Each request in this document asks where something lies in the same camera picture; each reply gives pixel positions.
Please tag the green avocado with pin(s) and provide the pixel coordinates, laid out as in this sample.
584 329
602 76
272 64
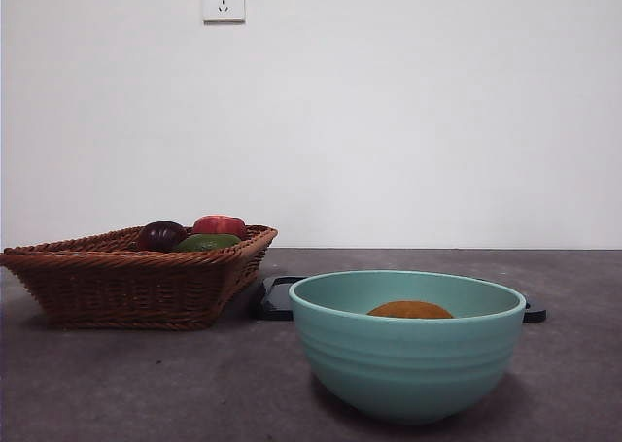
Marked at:
209 243

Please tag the black rectangular tray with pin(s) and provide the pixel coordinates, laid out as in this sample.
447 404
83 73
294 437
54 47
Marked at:
274 301

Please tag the white wall socket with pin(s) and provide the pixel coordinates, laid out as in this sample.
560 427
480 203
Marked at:
223 0

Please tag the dark purple plum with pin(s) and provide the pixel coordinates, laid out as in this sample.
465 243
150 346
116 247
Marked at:
160 235

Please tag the teal ceramic bowl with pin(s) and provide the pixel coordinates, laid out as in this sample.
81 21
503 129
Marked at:
408 364

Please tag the brown wicker basket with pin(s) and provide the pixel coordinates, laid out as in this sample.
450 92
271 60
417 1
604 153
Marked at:
126 286

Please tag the red peach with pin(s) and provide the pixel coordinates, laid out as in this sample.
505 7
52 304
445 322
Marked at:
218 224

